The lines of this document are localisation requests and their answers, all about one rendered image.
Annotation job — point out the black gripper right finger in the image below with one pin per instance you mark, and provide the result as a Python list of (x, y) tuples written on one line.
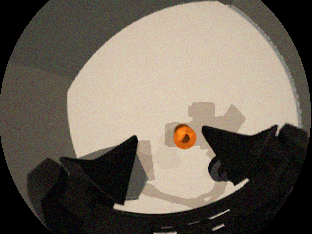
[(237, 152)]

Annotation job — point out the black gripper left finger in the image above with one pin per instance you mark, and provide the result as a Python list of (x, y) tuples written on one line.
[(110, 173)]

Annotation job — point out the orange knob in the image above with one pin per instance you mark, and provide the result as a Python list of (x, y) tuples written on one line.
[(185, 138)]

